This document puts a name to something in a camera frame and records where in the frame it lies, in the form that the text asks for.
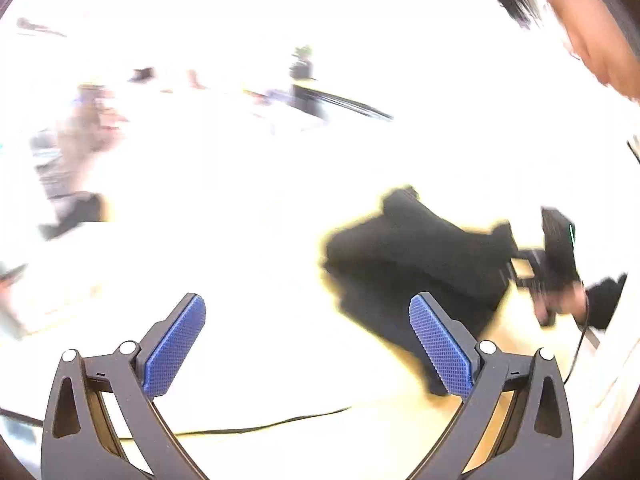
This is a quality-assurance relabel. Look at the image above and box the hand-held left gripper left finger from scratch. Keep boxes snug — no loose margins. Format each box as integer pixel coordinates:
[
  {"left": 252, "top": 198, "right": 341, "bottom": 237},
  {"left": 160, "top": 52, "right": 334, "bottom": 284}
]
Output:
[{"left": 41, "top": 292, "right": 208, "bottom": 480}]

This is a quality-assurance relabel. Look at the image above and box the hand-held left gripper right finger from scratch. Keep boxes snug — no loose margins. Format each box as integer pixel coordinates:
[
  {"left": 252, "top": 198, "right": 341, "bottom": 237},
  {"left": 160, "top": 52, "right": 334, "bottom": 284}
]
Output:
[{"left": 407, "top": 292, "right": 573, "bottom": 480}]

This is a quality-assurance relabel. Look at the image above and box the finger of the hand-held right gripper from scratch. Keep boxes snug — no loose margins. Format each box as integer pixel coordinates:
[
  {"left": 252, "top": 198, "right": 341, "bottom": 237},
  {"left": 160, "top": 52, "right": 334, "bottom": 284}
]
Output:
[{"left": 505, "top": 245, "right": 548, "bottom": 293}]

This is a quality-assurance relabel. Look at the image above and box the black fleece jacket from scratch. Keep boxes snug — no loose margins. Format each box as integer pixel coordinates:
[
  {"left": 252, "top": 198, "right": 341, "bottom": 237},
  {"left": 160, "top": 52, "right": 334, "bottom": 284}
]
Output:
[{"left": 320, "top": 185, "right": 521, "bottom": 397}]

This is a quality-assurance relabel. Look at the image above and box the person's right hand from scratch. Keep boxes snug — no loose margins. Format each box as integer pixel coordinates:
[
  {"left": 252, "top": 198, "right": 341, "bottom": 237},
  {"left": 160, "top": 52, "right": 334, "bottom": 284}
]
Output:
[{"left": 532, "top": 280, "right": 589, "bottom": 329}]

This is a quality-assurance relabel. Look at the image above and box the person's white top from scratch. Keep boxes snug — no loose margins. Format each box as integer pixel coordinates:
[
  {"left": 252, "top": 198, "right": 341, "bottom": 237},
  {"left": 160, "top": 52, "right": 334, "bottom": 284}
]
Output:
[{"left": 575, "top": 132, "right": 640, "bottom": 456}]

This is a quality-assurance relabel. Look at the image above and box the folded black garment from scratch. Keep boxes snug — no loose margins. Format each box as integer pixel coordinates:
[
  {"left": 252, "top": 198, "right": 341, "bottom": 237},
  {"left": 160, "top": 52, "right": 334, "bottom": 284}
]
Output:
[{"left": 39, "top": 191, "right": 112, "bottom": 242}]

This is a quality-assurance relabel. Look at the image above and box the person's head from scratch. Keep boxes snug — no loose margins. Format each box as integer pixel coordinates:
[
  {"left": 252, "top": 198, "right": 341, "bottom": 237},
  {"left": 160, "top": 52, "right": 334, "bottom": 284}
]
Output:
[{"left": 480, "top": 0, "right": 640, "bottom": 109}]

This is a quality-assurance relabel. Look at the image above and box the black cabinet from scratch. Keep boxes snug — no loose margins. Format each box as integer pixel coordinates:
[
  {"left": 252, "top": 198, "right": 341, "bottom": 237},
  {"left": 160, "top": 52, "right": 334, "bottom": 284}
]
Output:
[{"left": 290, "top": 81, "right": 329, "bottom": 122}]

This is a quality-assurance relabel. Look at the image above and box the leafy potted plant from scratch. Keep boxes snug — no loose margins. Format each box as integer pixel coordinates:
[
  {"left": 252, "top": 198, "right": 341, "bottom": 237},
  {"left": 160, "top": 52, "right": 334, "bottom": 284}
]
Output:
[{"left": 289, "top": 44, "right": 316, "bottom": 82}]

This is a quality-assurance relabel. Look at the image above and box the black cable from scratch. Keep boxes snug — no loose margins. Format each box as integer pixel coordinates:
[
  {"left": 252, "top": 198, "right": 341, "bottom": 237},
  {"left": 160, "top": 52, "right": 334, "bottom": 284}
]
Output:
[
  {"left": 119, "top": 406, "right": 353, "bottom": 437},
  {"left": 562, "top": 322, "right": 592, "bottom": 387}
]

